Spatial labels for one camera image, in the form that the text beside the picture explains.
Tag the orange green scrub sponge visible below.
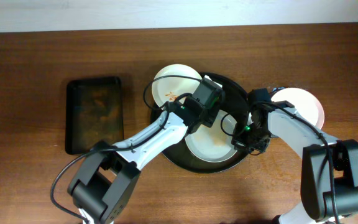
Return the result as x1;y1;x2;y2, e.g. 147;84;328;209
210;116;221;128

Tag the black round tray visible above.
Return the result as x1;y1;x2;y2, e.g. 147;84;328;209
162;72;249;174

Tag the cream plate top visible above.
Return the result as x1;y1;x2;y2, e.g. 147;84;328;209
152;64;201;106

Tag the pink plate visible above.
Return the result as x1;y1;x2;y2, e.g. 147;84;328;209
272;88;325;129

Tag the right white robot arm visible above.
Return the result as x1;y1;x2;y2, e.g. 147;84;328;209
232;88;358;223

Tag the grey plate bottom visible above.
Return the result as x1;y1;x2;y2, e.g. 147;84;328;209
185;110;237;163

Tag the black rectangular tray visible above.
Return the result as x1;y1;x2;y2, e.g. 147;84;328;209
65;76;124;155

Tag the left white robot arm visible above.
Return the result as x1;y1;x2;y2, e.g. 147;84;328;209
67;96;220;223

